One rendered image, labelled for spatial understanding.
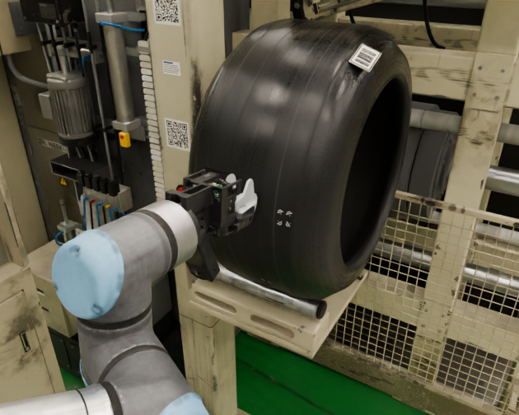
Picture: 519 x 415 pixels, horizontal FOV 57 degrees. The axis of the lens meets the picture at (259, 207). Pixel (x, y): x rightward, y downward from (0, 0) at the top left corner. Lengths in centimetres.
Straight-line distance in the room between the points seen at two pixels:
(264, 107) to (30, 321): 91
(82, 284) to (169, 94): 70
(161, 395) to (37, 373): 106
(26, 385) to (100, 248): 104
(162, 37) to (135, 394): 82
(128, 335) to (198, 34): 71
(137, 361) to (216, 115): 48
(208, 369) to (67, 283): 109
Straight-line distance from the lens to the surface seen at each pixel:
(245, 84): 89
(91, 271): 54
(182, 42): 112
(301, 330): 113
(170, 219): 61
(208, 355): 158
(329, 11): 136
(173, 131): 120
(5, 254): 139
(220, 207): 69
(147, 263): 58
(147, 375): 55
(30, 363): 152
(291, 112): 82
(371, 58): 90
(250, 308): 117
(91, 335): 61
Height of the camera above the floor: 164
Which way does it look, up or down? 29 degrees down
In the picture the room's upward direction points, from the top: straight up
